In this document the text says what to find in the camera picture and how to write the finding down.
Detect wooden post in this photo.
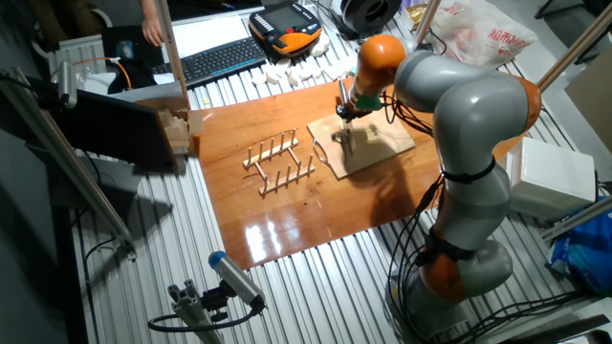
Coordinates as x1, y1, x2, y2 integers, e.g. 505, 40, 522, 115
153, 0, 191, 111

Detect brown cardboard panel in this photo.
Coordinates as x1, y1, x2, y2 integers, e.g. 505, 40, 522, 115
563, 45, 612, 155

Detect glossy orange wooden board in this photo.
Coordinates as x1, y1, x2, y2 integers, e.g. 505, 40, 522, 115
193, 71, 529, 271

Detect stainless steel cleaver knife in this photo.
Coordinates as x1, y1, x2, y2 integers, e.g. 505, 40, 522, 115
338, 78, 358, 158

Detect bamboo cutting board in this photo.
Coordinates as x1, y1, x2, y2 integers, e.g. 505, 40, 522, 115
306, 107, 417, 181

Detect aluminium profile bracket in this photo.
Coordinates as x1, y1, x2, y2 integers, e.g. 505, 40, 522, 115
166, 279, 226, 344

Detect black monitor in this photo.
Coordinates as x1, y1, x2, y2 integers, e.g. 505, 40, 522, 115
47, 88, 177, 173

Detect orange cable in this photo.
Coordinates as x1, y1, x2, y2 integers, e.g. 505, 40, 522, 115
71, 55, 133, 91

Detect silver camera blue end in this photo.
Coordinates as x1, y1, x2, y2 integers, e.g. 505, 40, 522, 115
208, 250, 267, 311

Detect white plastic bag red print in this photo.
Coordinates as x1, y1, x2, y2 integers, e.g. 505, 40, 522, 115
427, 0, 539, 72

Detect blue plastic bag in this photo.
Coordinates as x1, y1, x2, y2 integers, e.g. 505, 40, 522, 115
544, 196, 612, 295

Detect person's hand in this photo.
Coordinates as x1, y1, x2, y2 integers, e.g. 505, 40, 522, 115
141, 14, 165, 49

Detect black keyboard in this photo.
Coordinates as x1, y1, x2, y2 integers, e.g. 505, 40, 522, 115
151, 35, 268, 90

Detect slanted brown frame pole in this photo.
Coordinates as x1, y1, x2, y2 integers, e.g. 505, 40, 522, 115
535, 2, 612, 95

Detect black mouse pad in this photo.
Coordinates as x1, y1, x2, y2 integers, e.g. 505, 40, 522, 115
102, 26, 164, 73

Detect white plastic drawer box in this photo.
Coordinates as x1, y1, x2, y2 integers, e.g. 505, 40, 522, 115
504, 137, 598, 222

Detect black camera clamp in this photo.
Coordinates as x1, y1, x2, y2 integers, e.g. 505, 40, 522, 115
200, 280, 231, 323

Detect short brown frame pole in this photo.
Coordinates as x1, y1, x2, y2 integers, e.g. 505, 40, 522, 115
414, 0, 442, 47

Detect large white radish chunk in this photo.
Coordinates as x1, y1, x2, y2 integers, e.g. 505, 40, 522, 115
309, 32, 332, 58

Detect small wooden blocks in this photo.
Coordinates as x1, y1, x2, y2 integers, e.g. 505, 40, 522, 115
136, 95, 206, 159

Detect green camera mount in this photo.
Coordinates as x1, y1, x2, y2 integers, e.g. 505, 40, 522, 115
350, 66, 384, 112

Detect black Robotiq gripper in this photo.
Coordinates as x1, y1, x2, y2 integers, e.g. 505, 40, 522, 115
336, 98, 373, 123

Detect wooden peg rack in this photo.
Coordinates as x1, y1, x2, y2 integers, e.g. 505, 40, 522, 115
242, 127, 317, 198

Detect orange black teach pendant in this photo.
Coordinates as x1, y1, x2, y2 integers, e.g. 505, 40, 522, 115
248, 0, 323, 59

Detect black filament spool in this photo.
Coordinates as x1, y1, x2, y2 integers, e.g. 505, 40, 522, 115
339, 0, 404, 40

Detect gold foil packet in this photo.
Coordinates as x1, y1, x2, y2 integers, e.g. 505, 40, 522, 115
405, 3, 429, 28

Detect slanted aluminium beam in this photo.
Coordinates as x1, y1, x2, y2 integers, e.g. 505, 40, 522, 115
0, 66, 139, 262

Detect grey aluminium rail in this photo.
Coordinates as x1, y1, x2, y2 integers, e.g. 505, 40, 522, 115
541, 195, 612, 242

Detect black camera cable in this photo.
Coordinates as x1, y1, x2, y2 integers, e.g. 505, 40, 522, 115
146, 298, 267, 333

